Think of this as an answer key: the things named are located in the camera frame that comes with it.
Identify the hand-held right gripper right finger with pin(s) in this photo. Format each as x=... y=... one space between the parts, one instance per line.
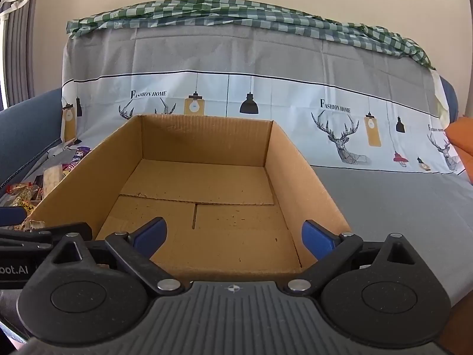
x=314 y=238

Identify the orange cloth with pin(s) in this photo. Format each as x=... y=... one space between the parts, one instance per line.
x=462 y=329

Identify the grey curtain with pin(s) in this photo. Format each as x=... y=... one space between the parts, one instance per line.
x=18 y=44

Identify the grey printed sofa cover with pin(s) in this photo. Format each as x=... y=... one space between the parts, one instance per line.
x=258 y=51

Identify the cream cloth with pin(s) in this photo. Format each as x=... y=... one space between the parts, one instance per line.
x=440 y=96

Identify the brown cardboard box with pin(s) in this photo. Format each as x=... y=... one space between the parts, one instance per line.
x=207 y=185

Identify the orange cushion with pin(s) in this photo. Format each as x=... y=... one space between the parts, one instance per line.
x=463 y=144

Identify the cream snack packet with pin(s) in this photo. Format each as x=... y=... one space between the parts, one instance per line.
x=51 y=179

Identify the green checked cloth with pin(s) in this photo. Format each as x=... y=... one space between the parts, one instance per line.
x=240 y=11

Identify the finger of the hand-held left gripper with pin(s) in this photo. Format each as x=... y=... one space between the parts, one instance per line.
x=55 y=235
x=11 y=215

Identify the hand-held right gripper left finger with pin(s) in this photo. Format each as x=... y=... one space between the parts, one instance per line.
x=149 y=236

